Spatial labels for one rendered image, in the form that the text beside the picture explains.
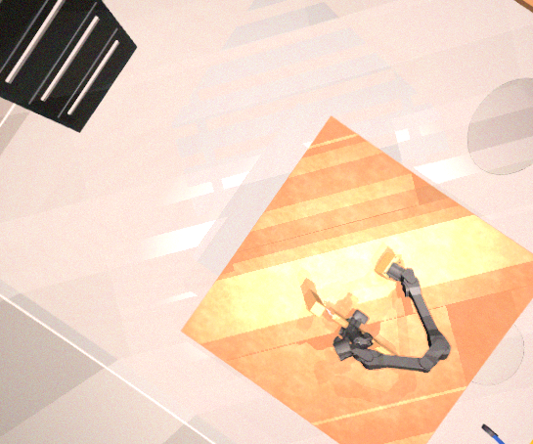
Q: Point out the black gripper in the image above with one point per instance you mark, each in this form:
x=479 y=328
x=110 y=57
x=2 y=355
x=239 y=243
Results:
x=355 y=322

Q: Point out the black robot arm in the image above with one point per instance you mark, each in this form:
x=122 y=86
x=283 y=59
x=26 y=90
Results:
x=439 y=347

